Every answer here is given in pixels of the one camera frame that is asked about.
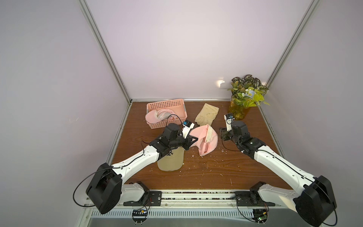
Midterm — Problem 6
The cream work glove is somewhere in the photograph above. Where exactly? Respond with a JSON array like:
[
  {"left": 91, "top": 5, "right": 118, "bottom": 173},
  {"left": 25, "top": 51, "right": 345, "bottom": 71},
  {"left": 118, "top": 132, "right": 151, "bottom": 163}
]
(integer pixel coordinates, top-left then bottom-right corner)
[{"left": 195, "top": 103, "right": 219, "bottom": 126}]

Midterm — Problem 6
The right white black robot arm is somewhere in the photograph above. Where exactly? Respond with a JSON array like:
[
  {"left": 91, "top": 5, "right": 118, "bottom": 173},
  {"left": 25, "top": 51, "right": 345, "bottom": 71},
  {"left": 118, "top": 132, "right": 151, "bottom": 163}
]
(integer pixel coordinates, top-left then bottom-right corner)
[{"left": 220, "top": 119, "right": 337, "bottom": 227}]

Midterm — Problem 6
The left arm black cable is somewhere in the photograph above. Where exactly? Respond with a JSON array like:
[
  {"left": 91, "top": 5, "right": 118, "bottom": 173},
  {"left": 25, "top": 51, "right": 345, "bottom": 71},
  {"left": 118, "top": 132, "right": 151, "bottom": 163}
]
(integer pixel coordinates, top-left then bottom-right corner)
[{"left": 72, "top": 114, "right": 185, "bottom": 208}]

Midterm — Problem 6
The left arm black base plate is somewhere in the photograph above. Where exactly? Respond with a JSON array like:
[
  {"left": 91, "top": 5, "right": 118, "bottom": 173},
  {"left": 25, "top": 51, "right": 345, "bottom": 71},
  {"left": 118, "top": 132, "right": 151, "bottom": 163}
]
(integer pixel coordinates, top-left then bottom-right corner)
[{"left": 123, "top": 191, "right": 162, "bottom": 207}]

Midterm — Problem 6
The beige baseball cap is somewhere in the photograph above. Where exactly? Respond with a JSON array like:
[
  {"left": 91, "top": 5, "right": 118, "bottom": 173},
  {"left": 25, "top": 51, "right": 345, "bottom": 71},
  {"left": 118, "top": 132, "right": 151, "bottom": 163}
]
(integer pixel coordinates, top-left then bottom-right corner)
[{"left": 157, "top": 147, "right": 185, "bottom": 172}]

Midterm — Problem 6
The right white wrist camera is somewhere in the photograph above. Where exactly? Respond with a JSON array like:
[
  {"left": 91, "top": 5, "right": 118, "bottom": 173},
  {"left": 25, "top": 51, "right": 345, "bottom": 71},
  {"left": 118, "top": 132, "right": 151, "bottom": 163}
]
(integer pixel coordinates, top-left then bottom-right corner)
[{"left": 224, "top": 113, "right": 234, "bottom": 131}]

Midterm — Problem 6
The circuit board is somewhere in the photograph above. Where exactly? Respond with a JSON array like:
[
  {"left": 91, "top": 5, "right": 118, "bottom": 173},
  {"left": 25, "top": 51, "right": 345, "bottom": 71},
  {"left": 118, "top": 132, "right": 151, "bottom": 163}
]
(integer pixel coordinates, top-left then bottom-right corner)
[
  {"left": 252, "top": 209, "right": 268, "bottom": 225},
  {"left": 131, "top": 209, "right": 148, "bottom": 225}
]

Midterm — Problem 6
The pink perforated plastic basket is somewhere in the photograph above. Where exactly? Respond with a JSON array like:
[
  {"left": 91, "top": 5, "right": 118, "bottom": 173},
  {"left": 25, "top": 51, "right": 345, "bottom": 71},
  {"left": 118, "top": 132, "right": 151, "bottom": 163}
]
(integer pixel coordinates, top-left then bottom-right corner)
[{"left": 145, "top": 99, "right": 187, "bottom": 129}]

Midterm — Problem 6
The left circuit board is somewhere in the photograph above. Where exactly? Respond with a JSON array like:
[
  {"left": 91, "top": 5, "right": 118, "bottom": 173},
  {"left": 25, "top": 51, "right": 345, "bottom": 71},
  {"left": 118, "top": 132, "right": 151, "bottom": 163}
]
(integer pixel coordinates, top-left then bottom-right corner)
[{"left": 131, "top": 209, "right": 148, "bottom": 225}]

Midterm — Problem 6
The right circuit board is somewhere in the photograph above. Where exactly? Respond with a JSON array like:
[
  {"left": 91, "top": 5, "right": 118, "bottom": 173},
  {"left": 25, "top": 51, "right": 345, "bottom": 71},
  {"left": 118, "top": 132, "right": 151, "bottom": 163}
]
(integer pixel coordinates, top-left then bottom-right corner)
[{"left": 252, "top": 209, "right": 268, "bottom": 225}]

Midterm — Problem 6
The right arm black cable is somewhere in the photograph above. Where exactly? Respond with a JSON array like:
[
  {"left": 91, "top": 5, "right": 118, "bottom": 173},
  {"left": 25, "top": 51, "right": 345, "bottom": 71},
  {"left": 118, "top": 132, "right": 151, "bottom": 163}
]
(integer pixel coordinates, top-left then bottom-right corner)
[{"left": 221, "top": 138, "right": 338, "bottom": 227}]

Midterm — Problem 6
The aluminium front rail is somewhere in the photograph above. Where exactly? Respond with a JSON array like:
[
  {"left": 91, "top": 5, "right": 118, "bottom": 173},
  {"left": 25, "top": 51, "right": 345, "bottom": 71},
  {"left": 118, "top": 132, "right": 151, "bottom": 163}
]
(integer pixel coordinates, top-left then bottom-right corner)
[{"left": 83, "top": 189, "right": 317, "bottom": 210}]

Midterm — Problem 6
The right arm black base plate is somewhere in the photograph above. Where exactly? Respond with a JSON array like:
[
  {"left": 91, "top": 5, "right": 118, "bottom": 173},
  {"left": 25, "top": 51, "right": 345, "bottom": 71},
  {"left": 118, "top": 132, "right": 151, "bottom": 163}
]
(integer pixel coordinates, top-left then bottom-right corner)
[{"left": 234, "top": 191, "right": 276, "bottom": 207}]

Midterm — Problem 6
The pink baseball cap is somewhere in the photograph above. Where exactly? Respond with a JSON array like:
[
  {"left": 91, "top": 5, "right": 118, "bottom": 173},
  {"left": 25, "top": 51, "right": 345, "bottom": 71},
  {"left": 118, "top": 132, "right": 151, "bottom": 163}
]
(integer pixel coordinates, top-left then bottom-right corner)
[{"left": 190, "top": 124, "right": 218, "bottom": 156}]

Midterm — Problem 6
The potted plant in yellow vase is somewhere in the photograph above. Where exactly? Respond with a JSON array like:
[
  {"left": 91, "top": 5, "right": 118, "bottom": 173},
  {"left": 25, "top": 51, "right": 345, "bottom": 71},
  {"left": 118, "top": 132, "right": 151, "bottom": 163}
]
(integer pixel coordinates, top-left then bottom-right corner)
[{"left": 228, "top": 74, "right": 270, "bottom": 120}]

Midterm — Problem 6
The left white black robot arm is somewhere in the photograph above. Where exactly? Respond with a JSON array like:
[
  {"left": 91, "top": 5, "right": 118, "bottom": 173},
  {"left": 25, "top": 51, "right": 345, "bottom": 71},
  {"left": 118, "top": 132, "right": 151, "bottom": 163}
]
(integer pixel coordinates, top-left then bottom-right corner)
[{"left": 86, "top": 121, "right": 198, "bottom": 214}]

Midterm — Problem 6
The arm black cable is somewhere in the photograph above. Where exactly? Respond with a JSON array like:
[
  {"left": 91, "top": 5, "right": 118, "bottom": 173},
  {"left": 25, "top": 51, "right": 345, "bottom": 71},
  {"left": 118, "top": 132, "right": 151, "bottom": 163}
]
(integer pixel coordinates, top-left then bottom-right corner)
[
  {"left": 72, "top": 114, "right": 185, "bottom": 208},
  {"left": 221, "top": 138, "right": 338, "bottom": 227}
]

